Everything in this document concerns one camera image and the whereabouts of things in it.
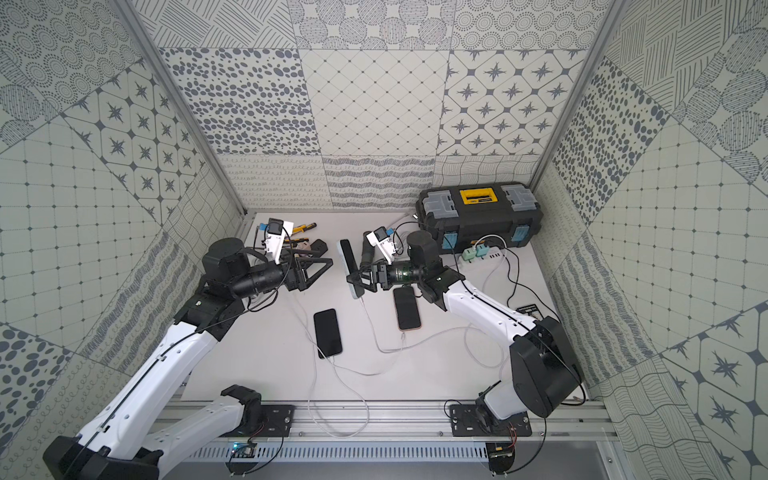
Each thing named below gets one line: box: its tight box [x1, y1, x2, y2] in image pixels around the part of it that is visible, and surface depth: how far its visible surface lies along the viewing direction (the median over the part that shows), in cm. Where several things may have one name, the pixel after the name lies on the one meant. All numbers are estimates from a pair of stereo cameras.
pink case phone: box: [393, 287, 421, 330], surface depth 95 cm
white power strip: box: [459, 247, 509, 269], surface depth 106 cm
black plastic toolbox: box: [415, 182, 544, 253], surface depth 100 cm
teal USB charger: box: [476, 244, 489, 257], surface depth 103 cm
